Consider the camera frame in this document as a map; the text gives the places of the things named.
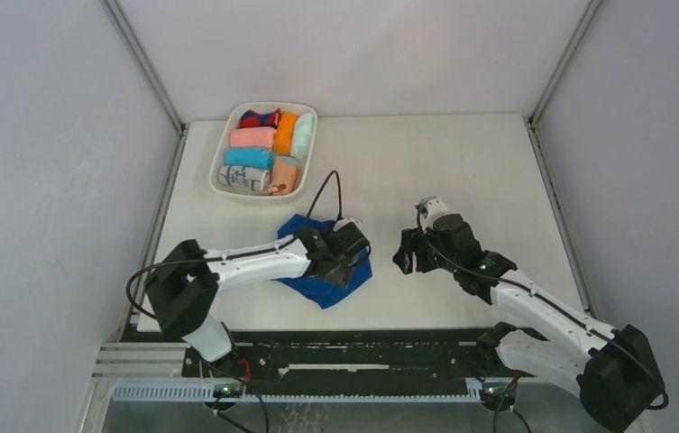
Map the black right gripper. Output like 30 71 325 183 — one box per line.
393 226 459 275

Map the blue microfiber towel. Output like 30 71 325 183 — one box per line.
275 214 372 309

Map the orange towel with blue dots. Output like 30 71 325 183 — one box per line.
265 156 299 196

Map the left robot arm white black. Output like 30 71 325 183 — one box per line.
145 219 371 376

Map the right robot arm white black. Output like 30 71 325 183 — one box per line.
393 198 670 432

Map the orange rolled towel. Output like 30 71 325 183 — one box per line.
272 112 298 156

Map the light blue rolled towel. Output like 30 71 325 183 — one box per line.
224 147 274 170

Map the mint green rolled towel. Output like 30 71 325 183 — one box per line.
290 113 315 160

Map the white printed rolled towel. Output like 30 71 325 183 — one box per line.
217 164 271 194

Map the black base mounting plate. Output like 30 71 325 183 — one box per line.
180 327 538 398

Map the pink rolled towel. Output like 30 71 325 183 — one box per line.
229 126 277 149

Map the white plastic tray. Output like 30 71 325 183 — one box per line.
207 102 317 200

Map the red and blue rolled towel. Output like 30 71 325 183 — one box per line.
239 109 281 129

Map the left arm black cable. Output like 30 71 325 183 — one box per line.
125 170 373 324

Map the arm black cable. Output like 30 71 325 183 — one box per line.
125 170 373 324
415 206 670 411

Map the right circuit board with wires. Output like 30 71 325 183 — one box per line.
479 370 532 433

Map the circuit board with wires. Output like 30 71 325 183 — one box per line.
479 370 532 433
198 357 271 433

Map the right aluminium frame post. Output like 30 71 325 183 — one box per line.
528 0 607 129

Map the aluminium frame post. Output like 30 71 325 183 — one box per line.
528 0 607 129
101 0 188 137

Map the left circuit board with wires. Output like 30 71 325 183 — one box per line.
198 357 271 433

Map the white slotted cable duct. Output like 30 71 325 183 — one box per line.
113 383 485 403

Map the left aluminium frame post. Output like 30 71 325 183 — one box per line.
101 0 188 137

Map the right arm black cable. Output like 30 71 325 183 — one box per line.
415 206 670 411

